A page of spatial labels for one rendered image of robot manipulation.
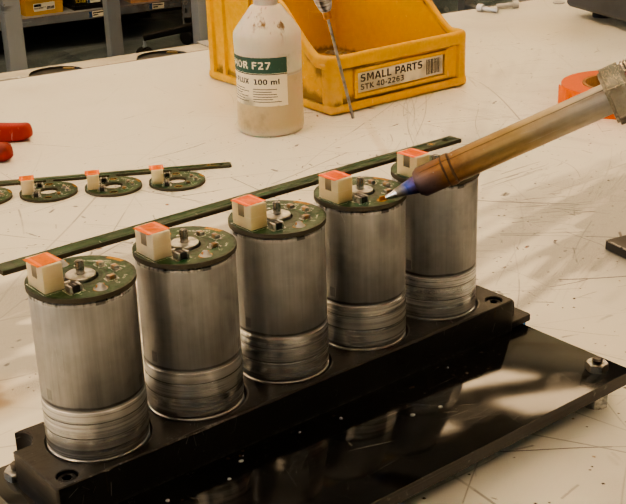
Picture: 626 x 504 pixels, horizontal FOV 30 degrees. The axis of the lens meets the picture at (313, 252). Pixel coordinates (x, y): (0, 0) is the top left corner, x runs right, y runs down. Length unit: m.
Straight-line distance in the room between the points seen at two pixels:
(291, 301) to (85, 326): 0.06
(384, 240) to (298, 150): 0.26
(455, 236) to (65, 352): 0.12
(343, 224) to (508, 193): 0.20
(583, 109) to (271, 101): 0.30
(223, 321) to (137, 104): 0.39
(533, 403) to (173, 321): 0.10
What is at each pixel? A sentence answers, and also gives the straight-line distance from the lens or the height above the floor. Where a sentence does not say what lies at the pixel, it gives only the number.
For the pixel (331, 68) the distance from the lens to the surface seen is 0.61.
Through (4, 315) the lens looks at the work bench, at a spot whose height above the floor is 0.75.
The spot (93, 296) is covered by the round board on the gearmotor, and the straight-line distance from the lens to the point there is 0.26.
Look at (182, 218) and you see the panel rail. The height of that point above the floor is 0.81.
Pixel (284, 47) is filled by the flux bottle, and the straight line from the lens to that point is 0.57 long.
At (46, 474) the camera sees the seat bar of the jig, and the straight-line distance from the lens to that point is 0.28.
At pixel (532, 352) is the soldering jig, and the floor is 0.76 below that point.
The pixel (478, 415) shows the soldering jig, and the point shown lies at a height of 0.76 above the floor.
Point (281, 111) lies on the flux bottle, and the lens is 0.58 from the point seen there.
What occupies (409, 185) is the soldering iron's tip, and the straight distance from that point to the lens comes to 0.30.
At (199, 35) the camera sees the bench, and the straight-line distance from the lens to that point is 2.90.
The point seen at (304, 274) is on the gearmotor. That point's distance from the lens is 0.29.
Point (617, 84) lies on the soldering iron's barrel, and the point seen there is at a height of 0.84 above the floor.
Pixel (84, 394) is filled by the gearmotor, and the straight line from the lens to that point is 0.27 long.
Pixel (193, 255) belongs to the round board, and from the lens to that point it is 0.28.
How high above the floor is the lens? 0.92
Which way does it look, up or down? 22 degrees down
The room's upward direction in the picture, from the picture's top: 2 degrees counter-clockwise
